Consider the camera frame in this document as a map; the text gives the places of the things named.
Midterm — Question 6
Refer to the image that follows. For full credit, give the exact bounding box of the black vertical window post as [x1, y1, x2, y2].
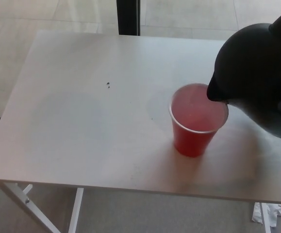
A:
[116, 0, 141, 36]

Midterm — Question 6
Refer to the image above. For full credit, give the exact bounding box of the white diagonal table leg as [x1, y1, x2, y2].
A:
[0, 182, 56, 233]

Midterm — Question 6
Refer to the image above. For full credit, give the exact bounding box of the white straight table leg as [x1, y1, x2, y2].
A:
[68, 187, 84, 233]
[259, 202, 272, 233]

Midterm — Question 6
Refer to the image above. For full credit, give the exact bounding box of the red plastic cup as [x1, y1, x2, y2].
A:
[168, 83, 230, 158]

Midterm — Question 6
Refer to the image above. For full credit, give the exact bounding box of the black electric kettle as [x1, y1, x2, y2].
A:
[207, 4, 281, 141]

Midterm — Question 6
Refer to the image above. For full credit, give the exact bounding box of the crumpled white paper scrap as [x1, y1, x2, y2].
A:
[251, 202, 281, 230]

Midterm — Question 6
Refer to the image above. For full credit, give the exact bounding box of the white short table brace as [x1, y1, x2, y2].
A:
[22, 183, 33, 195]

